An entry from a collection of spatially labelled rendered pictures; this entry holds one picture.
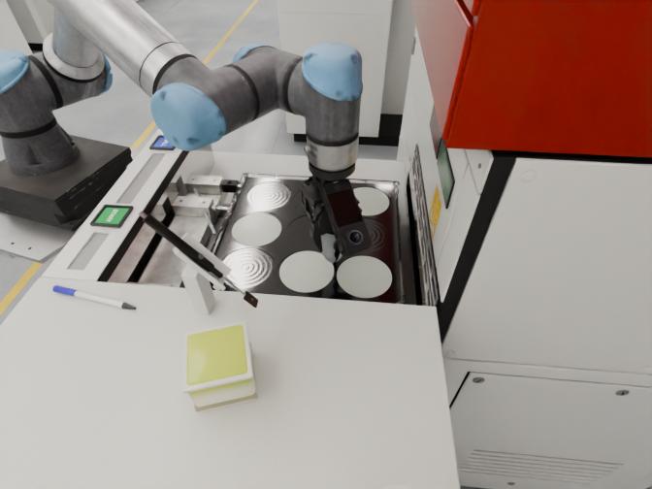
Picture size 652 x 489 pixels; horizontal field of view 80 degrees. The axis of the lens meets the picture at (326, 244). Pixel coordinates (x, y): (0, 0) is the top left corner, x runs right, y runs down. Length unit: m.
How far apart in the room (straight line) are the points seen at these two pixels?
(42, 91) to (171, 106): 0.64
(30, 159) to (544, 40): 1.02
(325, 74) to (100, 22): 0.27
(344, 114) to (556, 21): 0.25
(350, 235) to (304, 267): 0.17
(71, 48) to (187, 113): 0.58
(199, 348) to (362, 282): 0.32
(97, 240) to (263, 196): 0.33
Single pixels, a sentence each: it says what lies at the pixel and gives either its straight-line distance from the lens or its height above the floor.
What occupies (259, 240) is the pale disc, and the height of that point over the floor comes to 0.90.
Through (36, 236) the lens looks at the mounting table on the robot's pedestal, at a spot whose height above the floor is 0.82.
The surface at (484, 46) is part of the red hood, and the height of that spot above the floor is 1.32.
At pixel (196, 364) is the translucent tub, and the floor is 1.03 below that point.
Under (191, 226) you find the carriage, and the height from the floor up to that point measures 0.88.
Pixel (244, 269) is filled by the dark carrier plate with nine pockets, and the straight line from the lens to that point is 0.73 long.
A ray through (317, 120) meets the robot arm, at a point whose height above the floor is 1.19.
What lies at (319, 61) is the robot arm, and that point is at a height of 1.26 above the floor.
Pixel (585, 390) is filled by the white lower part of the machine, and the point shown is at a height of 0.75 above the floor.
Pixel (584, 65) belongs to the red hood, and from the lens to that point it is 0.42.
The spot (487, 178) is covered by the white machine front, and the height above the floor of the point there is 1.19.
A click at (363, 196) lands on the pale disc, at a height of 0.90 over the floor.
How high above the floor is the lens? 1.43
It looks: 45 degrees down
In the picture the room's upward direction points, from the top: straight up
